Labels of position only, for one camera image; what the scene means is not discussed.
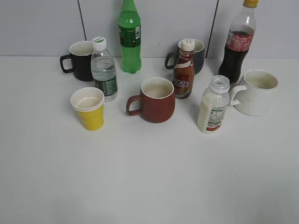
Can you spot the yellow paper cup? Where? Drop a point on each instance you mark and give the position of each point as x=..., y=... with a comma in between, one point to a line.
x=88, y=103

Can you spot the milk bottle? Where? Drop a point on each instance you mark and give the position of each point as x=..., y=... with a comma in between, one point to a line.
x=214, y=102

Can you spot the red ceramic mug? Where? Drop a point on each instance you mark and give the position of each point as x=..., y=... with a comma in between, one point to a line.
x=156, y=101

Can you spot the brown coffee drink bottle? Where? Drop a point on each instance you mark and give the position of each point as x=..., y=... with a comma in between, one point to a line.
x=183, y=75

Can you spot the clear water bottle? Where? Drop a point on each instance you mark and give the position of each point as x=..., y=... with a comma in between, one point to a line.
x=103, y=69

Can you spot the dark grey ceramic mug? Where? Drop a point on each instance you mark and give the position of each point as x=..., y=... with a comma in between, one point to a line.
x=199, y=56

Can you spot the green soda bottle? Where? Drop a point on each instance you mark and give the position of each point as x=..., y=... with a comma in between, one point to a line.
x=130, y=37

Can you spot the black ceramic mug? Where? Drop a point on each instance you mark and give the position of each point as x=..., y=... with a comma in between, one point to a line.
x=80, y=54

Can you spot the white ceramic mug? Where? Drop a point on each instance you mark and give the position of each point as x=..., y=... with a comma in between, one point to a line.
x=254, y=94

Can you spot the cola bottle yellow cap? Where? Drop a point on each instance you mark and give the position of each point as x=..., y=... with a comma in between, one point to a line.
x=239, y=39

